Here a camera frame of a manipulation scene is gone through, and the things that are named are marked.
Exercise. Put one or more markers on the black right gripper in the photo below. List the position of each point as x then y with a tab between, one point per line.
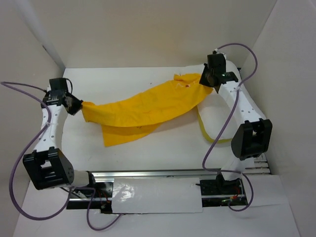
202	81

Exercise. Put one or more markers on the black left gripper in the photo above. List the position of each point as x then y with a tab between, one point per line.
77	105

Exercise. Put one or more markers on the yellow pillowcase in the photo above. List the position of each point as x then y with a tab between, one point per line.
138	116

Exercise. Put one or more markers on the white pillow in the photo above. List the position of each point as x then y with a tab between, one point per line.
213	110

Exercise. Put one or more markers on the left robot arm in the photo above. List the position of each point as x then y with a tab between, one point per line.
47	166

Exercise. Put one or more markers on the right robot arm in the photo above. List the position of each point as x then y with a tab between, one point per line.
253	134

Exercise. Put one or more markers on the white cover plate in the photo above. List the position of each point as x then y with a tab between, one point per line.
156	195

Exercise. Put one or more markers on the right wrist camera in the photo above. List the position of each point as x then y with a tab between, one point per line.
216	63

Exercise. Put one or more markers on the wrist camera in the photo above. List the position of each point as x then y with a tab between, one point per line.
216	63
60	84

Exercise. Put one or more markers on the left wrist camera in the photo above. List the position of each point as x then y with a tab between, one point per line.
60	84

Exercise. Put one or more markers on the aluminium rail frame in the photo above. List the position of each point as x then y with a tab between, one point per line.
261	167

